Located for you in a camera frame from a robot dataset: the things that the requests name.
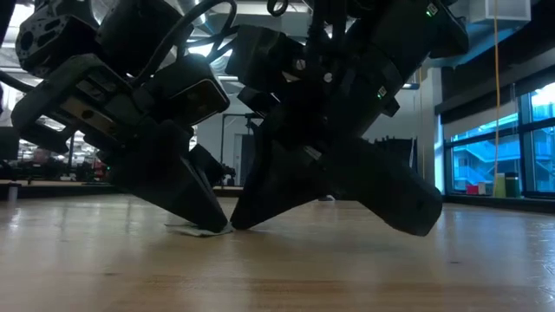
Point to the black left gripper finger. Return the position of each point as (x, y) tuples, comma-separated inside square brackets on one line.
[(173, 182), (214, 167)]

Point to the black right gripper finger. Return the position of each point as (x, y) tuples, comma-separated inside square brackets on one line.
[(386, 190), (277, 182)]

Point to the green white sweetener packet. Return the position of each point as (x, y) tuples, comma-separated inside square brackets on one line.
[(191, 232)]

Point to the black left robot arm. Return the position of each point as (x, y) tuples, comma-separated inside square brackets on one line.
[(130, 30)]

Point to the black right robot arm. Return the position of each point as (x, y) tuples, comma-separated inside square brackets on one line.
[(412, 39)]

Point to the black tripod stand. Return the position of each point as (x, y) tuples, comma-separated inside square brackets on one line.
[(250, 130)]

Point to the red box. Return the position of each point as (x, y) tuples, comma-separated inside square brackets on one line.
[(472, 189)]

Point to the yellow-green bottle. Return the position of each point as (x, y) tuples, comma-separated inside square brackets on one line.
[(499, 185)]

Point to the dark green bottle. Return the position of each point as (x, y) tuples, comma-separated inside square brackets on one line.
[(512, 185)]

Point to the white ceiling box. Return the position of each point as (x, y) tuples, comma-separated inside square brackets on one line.
[(498, 11)]

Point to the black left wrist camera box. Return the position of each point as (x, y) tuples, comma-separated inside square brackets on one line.
[(195, 99)]

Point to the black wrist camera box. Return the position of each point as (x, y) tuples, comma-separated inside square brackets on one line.
[(195, 99), (260, 56)]

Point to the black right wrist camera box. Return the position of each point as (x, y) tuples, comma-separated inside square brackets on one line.
[(260, 56)]

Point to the black window frame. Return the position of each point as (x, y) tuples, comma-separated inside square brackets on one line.
[(526, 143)]

